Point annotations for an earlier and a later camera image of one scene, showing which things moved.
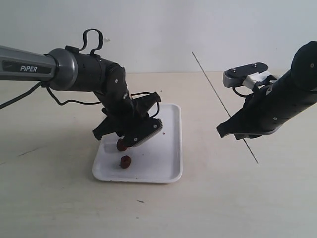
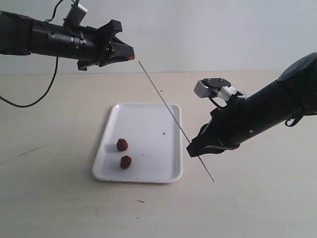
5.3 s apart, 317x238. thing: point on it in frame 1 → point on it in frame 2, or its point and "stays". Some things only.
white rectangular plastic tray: (158, 160) stays
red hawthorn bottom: (126, 161) stays
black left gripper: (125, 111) → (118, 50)
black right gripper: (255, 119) → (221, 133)
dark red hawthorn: (120, 146) stays
